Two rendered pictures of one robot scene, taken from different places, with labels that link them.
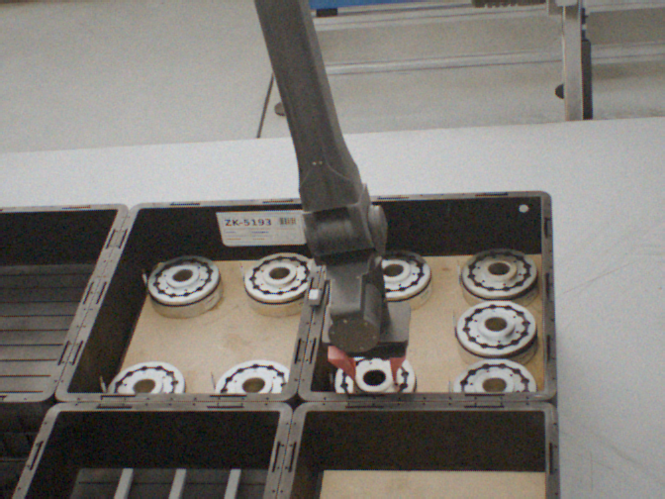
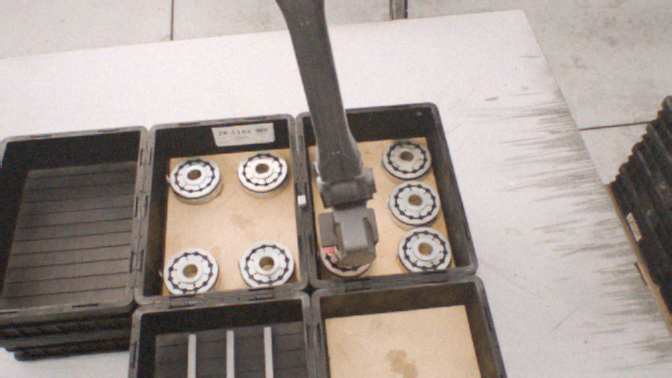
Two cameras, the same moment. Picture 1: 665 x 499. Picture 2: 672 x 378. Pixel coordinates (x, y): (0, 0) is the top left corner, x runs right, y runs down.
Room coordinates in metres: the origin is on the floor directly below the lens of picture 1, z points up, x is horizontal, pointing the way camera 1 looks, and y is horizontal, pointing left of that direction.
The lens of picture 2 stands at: (0.60, 0.16, 1.90)
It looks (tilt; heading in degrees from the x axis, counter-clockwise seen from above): 56 degrees down; 341
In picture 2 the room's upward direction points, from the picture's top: straight up
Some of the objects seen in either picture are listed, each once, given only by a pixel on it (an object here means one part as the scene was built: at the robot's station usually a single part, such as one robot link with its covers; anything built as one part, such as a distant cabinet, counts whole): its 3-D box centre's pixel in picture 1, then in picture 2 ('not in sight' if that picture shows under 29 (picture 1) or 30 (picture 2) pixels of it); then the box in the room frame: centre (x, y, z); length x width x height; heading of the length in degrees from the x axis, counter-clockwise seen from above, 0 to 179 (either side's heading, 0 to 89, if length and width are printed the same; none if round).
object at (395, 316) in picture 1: (364, 311); (348, 221); (1.11, -0.03, 0.98); 0.10 x 0.07 x 0.07; 78
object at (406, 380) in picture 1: (374, 381); (346, 251); (1.11, -0.03, 0.86); 0.10 x 0.10 x 0.01
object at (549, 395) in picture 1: (434, 293); (379, 188); (1.19, -0.12, 0.92); 0.40 x 0.30 x 0.02; 167
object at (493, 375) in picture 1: (494, 386); (425, 249); (1.07, -0.17, 0.86); 0.05 x 0.05 x 0.01
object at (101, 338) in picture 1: (213, 326); (226, 216); (1.26, 0.17, 0.87); 0.40 x 0.30 x 0.11; 167
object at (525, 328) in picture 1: (496, 328); (414, 202); (1.18, -0.19, 0.86); 0.10 x 0.10 x 0.01
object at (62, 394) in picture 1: (206, 297); (222, 202); (1.26, 0.17, 0.92); 0.40 x 0.30 x 0.02; 167
